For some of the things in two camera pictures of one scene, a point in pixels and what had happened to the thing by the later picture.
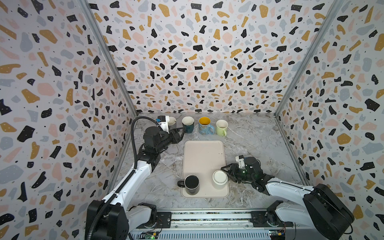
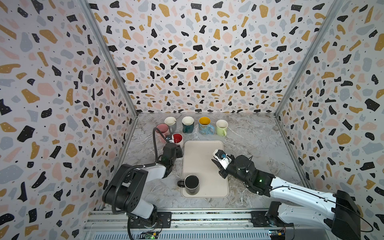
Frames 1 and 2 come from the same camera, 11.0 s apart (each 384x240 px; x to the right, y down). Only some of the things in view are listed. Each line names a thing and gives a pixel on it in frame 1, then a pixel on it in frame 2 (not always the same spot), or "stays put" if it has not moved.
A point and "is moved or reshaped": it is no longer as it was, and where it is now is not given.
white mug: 220,180 is moved or reshaped
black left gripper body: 173,140 to 177,154
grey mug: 172,122 stays put
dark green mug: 188,122 stays put
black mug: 191,184 stays put
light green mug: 221,126 stays put
